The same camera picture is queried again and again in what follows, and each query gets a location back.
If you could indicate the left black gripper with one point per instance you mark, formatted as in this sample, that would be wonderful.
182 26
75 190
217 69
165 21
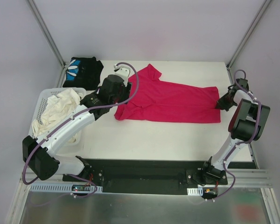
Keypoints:
128 88

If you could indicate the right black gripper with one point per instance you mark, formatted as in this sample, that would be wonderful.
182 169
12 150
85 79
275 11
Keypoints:
227 101

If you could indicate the pink t shirt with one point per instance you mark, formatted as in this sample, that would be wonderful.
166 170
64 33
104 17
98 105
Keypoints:
161 101

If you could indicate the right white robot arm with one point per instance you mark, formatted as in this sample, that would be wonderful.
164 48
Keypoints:
246 126

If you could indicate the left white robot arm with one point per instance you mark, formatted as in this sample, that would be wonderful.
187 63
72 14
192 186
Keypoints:
40 153

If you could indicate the black folded t shirt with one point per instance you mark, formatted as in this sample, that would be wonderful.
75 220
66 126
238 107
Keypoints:
83 73

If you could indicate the cream t shirt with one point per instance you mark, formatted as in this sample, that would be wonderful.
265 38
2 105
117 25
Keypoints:
58 107

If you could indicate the white plastic laundry basket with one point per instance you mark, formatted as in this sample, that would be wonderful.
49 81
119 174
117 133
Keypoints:
37 112

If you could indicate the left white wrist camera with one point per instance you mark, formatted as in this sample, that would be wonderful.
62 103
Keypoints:
123 72

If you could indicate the left aluminium frame post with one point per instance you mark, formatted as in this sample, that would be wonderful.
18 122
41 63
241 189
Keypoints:
45 31

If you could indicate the aluminium frame post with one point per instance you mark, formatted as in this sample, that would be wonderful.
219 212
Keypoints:
249 32
45 31

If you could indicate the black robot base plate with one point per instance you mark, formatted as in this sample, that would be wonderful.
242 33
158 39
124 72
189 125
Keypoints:
150 177

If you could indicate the right white cable duct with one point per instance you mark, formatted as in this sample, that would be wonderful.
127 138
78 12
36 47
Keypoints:
195 191

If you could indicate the white cable duct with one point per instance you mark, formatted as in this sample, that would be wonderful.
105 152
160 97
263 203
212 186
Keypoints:
65 188
195 191

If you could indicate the right aluminium frame post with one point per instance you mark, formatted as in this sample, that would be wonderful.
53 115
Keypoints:
249 32

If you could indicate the left white cable duct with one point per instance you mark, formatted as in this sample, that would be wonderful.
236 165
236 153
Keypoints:
65 188

